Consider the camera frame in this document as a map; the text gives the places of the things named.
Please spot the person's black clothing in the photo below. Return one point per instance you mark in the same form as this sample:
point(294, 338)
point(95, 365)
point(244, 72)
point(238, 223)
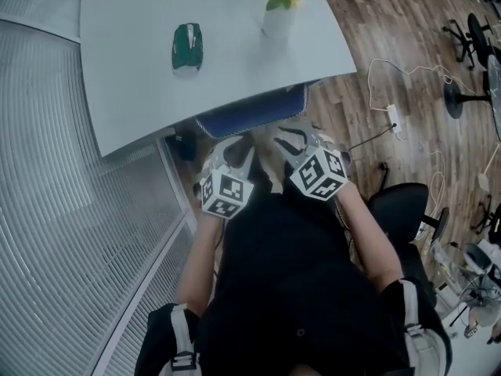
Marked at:
point(289, 288)

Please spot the black swivel office chair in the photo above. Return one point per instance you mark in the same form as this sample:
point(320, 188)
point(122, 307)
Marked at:
point(477, 33)

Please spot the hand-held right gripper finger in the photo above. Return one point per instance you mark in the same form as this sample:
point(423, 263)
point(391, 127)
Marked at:
point(311, 137)
point(291, 160)

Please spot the dark blue bag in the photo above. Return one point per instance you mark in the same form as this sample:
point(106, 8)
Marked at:
point(186, 145)

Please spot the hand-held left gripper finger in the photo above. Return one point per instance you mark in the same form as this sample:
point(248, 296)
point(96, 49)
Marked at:
point(246, 167)
point(215, 157)

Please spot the round table with black base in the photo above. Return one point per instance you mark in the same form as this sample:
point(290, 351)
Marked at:
point(454, 100)

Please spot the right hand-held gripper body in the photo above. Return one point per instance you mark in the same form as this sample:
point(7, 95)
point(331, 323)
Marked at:
point(319, 174)

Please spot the white power strip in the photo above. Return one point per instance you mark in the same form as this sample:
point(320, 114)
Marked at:
point(394, 118)

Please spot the black mesh office chair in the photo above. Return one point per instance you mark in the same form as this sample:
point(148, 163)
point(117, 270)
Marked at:
point(399, 210)

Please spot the person's right forearm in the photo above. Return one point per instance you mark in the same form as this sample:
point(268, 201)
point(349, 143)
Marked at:
point(368, 241)

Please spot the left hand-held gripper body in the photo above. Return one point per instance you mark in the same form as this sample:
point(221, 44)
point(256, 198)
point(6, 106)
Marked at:
point(227, 194)

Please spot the person's left forearm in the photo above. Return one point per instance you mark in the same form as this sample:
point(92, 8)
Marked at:
point(195, 265)

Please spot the grey white device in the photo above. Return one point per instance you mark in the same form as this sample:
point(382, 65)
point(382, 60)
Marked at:
point(479, 257)

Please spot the white power adapter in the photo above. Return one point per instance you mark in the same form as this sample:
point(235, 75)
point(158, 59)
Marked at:
point(483, 181)

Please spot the blue padded chair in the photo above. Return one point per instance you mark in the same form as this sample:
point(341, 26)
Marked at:
point(250, 118)

